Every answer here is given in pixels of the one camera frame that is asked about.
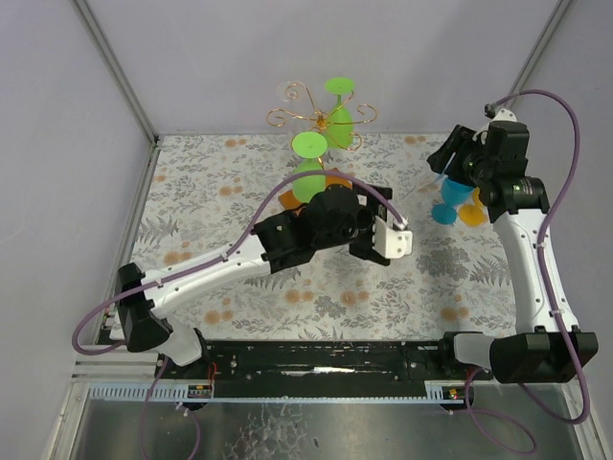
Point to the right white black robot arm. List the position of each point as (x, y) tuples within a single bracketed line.
[(548, 346)]

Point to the green wine glass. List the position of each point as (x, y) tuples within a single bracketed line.
[(310, 147), (339, 123)]

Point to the gold wire glass rack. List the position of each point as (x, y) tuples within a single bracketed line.
[(316, 119)]

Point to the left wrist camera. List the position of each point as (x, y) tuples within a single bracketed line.
[(391, 243)]

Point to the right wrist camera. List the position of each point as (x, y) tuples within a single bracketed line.
[(498, 113)]

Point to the left grey cable duct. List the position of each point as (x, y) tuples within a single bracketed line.
[(161, 392)]

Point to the right grey cable duct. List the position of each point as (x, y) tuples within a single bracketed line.
[(448, 391)]

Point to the front green wine glass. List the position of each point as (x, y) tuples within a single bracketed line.
[(310, 147)]

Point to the orange wine glass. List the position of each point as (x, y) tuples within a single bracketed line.
[(472, 213)]

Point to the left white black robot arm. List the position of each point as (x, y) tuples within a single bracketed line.
[(283, 241)]

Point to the back green wine glass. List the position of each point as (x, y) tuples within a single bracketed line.
[(339, 123)]

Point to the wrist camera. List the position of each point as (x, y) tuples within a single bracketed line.
[(391, 243), (498, 113)]

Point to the floral table mat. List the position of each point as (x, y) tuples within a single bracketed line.
[(205, 189)]

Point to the orange wooden rack base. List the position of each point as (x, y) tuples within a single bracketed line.
[(304, 189)]

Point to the grey cable duct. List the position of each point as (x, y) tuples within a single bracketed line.
[(448, 391), (161, 392)]

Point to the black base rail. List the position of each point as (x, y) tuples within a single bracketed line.
[(322, 371)]

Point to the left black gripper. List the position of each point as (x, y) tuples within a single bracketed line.
[(366, 222)]

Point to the blue wine glass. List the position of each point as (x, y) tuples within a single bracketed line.
[(453, 195)]

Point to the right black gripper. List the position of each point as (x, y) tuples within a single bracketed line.
[(460, 145)]

